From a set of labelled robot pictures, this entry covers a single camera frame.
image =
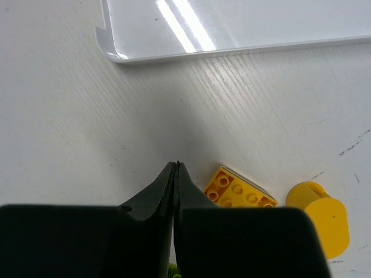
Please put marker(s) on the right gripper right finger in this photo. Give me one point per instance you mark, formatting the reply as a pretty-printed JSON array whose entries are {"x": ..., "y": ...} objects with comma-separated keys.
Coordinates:
[{"x": 189, "y": 207}]

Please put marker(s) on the yellow oval lego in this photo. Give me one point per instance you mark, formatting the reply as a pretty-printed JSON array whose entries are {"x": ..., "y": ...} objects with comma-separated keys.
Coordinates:
[{"x": 328, "y": 215}]

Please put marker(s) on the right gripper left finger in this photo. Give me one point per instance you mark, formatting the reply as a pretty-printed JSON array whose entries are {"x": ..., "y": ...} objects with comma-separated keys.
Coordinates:
[{"x": 145, "y": 229}]

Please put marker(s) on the white divided tray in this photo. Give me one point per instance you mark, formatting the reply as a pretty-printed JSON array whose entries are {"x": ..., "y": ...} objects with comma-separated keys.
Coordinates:
[{"x": 149, "y": 31}]

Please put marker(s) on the green lego right upper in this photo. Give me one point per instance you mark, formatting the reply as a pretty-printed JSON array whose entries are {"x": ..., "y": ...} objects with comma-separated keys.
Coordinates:
[{"x": 173, "y": 271}]

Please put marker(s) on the orange lego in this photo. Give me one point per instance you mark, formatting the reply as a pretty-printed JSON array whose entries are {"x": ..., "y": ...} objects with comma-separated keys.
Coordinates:
[{"x": 227, "y": 188}]

